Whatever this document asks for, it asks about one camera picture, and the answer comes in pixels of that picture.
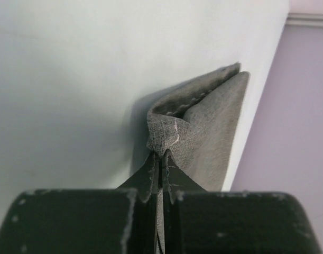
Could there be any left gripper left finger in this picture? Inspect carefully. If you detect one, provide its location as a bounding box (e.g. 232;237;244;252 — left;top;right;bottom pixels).
0;153;160;253

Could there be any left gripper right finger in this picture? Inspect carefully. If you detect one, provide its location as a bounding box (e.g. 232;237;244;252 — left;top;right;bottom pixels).
161;151;322;253

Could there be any grey cloth napkin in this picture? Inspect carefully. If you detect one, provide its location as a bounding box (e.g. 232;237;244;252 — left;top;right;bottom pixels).
146;62;250;191

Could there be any right aluminium side rail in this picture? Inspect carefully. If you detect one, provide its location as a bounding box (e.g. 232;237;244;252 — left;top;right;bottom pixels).
285;13;323;28

